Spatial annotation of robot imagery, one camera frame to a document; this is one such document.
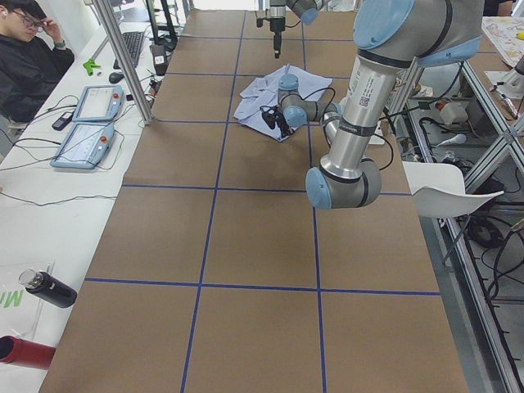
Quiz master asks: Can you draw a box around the clear plastic bag green print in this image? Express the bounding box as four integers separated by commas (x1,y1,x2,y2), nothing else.
0,261,54,340

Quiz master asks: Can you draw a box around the black phone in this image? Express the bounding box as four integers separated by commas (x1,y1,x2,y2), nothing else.
52,111,74,131

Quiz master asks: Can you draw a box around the white plastic chair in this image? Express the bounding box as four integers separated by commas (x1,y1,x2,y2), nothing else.
402,161,504,219

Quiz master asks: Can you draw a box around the light blue striped shirt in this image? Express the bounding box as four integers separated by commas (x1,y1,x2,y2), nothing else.
233,64,332,142

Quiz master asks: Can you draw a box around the black keyboard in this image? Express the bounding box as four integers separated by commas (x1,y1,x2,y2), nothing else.
122,31,144,67

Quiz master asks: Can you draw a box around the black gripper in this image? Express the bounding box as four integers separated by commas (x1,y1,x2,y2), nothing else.
260,106,293,138
255,10,286,57

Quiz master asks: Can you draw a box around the red water bottle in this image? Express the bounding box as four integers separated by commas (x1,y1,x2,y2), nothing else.
1,336,56,370

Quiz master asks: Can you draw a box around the seated person in black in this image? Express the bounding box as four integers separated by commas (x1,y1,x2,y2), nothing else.
1,1,75,123

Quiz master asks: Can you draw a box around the black computer mouse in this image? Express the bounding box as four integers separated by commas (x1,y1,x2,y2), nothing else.
108,72,124,84

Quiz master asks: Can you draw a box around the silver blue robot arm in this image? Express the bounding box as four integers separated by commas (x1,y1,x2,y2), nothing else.
255,0,329,59
261,1,484,210

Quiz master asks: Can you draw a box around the upper teach pendant tablet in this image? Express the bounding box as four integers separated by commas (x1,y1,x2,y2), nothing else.
72,84,125,122

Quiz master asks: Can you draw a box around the teach pendant tablet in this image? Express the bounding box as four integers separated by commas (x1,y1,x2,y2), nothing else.
72,84,125,122
50,122,115,169

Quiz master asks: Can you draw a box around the black water bottle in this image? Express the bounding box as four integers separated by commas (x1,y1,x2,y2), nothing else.
19,269,77,309

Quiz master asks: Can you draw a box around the aluminium frame post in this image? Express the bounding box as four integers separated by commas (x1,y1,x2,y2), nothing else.
93,0,153,125

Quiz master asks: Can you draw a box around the lower teach pendant tablet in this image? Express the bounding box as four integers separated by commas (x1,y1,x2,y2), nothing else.
50,122,115,169

